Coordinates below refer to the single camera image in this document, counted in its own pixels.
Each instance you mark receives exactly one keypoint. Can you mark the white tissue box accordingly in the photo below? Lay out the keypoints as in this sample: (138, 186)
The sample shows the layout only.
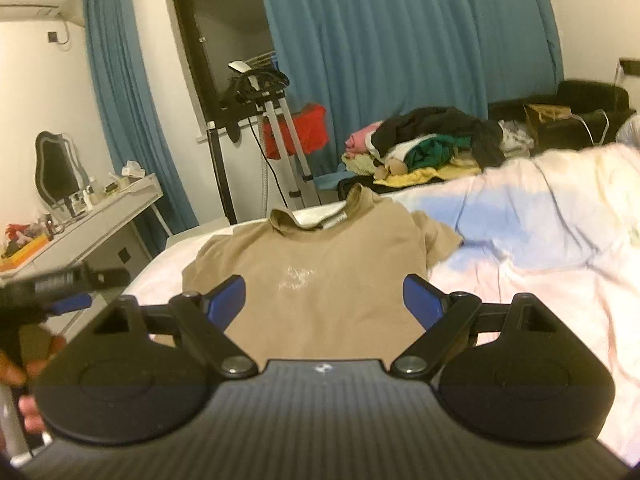
(134, 169)

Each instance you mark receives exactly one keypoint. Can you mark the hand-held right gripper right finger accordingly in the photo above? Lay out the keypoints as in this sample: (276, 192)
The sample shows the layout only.
(417, 296)

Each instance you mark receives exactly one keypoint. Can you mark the black framed vanity mirror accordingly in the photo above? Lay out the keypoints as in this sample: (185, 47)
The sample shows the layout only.
(55, 165)

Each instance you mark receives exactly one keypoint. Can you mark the person's left hand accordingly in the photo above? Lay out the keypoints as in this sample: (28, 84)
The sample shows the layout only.
(35, 412)

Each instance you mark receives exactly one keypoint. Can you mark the white dressing desk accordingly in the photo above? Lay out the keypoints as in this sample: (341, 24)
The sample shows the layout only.
(100, 210)

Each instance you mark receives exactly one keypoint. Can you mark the wide blue curtain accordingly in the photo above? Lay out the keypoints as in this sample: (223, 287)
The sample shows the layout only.
(400, 35)

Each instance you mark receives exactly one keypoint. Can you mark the pastel tie-dye blanket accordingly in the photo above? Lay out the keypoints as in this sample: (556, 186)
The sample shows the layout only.
(530, 240)

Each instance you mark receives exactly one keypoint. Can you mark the pile of mixed clothes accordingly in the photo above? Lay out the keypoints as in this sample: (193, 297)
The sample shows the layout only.
(435, 145)

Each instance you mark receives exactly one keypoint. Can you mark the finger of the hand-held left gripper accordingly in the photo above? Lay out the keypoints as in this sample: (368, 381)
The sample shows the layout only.
(72, 304)
(107, 276)

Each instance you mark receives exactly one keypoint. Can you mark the narrow blue curtain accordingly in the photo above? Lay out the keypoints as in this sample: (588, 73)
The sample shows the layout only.
(125, 100)

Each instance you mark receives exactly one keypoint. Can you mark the black floor pole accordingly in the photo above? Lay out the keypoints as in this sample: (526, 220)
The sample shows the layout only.
(222, 175)

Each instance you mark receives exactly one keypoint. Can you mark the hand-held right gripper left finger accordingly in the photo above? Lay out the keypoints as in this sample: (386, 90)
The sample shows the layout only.
(227, 294)

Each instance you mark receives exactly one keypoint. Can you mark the orange tray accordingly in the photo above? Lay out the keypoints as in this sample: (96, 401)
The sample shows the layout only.
(22, 255)

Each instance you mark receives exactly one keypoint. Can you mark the black sofa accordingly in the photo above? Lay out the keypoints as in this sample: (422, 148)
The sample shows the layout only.
(590, 105)

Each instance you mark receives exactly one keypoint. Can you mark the red cloth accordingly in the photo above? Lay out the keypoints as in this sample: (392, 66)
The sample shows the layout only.
(305, 130)

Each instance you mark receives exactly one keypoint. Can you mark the tan t-shirt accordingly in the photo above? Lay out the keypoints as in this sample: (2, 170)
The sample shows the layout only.
(325, 255)

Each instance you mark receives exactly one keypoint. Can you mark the white air conditioner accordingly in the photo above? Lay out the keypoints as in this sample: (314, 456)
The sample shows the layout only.
(30, 7)

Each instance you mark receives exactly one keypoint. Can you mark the brown paper bag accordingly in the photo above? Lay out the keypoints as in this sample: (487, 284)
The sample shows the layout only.
(545, 117)

